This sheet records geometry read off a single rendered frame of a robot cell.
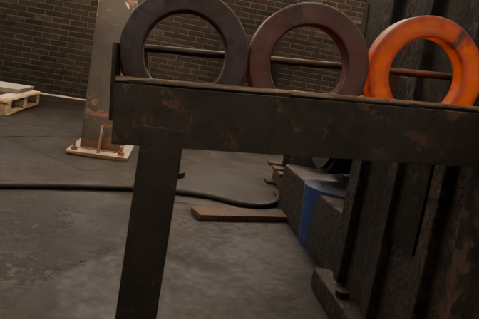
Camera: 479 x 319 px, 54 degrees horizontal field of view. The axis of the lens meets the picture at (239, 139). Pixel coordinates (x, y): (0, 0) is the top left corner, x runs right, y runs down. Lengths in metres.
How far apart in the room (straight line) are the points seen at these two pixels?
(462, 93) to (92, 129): 2.73
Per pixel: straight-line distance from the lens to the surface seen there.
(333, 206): 1.82
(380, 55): 0.76
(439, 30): 0.80
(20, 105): 5.09
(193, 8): 0.70
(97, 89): 3.25
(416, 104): 0.77
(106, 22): 3.25
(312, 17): 0.73
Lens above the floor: 0.65
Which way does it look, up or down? 7 degrees down
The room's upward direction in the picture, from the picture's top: 10 degrees clockwise
